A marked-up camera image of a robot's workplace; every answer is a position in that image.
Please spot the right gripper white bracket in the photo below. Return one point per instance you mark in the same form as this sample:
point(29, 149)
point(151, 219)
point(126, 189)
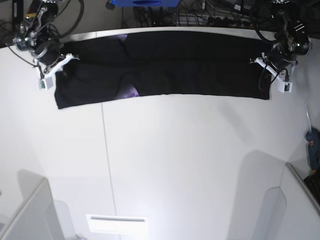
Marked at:
point(48, 71)

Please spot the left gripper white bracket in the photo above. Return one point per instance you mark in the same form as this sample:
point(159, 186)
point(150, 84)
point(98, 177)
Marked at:
point(280, 73)

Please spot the black T-shirt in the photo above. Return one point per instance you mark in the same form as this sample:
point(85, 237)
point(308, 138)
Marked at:
point(161, 63)

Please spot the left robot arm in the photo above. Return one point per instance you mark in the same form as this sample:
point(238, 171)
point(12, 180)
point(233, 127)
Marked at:
point(290, 39)

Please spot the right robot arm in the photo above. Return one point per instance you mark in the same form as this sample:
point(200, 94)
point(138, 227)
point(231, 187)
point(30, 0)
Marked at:
point(34, 35)

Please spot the blue glue gun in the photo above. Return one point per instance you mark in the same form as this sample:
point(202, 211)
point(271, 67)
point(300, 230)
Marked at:
point(312, 136)

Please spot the blue box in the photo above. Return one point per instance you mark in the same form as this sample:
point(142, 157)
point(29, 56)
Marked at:
point(145, 3)

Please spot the black keyboard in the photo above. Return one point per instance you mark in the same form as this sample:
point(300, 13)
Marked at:
point(313, 184)

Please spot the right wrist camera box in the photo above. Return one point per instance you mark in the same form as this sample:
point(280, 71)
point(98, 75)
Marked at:
point(45, 84)

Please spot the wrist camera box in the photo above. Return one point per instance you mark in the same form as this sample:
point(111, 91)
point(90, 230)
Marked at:
point(284, 87)
point(45, 84)

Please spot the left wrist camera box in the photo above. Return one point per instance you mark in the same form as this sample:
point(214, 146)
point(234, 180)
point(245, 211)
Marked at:
point(284, 87)

